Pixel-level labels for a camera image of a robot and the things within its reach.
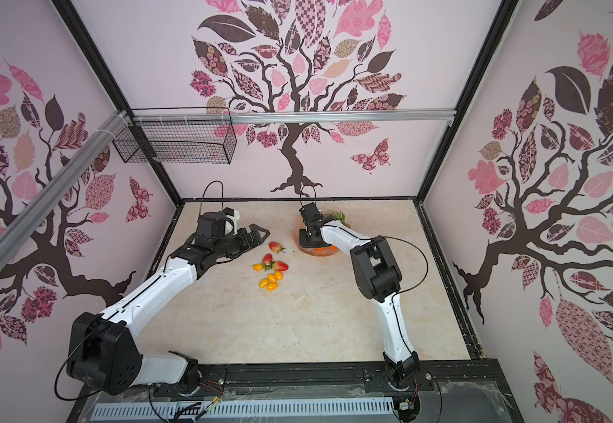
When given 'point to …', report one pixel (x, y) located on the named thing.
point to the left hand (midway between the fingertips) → (261, 242)
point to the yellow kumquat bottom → (272, 286)
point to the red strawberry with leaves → (268, 261)
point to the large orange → (333, 247)
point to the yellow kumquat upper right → (278, 275)
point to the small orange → (320, 249)
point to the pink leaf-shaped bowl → (298, 225)
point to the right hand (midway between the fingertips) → (306, 238)
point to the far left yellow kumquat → (258, 266)
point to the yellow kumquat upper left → (271, 278)
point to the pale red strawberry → (279, 266)
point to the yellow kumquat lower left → (263, 283)
